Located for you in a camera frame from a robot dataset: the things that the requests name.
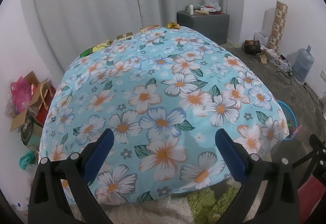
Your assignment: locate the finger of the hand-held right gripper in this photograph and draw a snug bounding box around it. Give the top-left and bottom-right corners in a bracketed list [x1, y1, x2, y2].
[292, 134, 326, 167]

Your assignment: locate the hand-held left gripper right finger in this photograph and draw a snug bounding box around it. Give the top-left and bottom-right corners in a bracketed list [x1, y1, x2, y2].
[215, 128, 301, 224]

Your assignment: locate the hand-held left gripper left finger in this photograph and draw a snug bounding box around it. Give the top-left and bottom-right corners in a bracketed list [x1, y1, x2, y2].
[28, 128, 114, 224]

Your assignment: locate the blue plastic waste basket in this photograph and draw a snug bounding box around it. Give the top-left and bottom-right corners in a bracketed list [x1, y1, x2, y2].
[276, 100, 297, 141]

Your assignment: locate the green shaggy rug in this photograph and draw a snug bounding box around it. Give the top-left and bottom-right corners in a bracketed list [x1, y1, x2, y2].
[187, 183, 240, 224]

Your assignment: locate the dark red cloth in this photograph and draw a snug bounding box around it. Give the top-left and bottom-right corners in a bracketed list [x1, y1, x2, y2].
[297, 175, 326, 224]

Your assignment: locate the red gift bag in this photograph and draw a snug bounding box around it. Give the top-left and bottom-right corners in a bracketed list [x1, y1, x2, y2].
[34, 84, 56, 125]

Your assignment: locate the teal plastic item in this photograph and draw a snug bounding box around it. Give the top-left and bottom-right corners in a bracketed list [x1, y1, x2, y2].
[19, 150, 37, 170]

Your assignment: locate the metal pot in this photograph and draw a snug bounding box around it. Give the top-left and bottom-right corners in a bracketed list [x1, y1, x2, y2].
[20, 118, 35, 145]

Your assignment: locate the blue water jug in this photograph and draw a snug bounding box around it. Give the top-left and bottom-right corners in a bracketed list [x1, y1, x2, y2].
[292, 45, 314, 84]

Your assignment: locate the white shaggy rug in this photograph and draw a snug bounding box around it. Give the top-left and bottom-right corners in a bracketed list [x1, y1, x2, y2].
[102, 188, 204, 224]

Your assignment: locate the brown cardboard box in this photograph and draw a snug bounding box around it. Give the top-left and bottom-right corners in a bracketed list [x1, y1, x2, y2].
[10, 71, 49, 133]

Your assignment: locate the white printed bag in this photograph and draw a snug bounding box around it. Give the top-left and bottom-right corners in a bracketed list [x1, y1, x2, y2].
[260, 48, 291, 71]

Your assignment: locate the floral light blue tablecloth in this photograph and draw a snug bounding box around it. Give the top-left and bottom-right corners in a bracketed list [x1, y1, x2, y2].
[38, 26, 289, 205]

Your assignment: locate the pink mesh bag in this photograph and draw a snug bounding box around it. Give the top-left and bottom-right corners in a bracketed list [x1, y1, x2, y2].
[10, 79, 33, 112]

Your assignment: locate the small green wrapper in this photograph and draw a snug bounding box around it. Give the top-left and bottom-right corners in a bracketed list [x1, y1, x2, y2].
[79, 48, 95, 58]

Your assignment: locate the gold candy wrapper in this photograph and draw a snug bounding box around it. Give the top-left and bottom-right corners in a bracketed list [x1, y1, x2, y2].
[93, 40, 113, 52]

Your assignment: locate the dark square box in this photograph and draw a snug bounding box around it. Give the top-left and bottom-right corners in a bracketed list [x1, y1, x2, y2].
[244, 40, 261, 55]

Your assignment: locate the clear plastic bag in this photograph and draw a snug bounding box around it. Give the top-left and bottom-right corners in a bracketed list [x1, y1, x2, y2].
[253, 31, 269, 47]

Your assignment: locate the small gold green box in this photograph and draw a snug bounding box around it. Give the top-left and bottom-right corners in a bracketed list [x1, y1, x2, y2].
[117, 32, 134, 41]

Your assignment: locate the grey cabinet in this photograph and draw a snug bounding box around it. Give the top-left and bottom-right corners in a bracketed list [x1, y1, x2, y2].
[176, 10, 230, 45]

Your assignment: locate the white plastic bag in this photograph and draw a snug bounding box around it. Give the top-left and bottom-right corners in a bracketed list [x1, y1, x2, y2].
[205, 0, 221, 11]

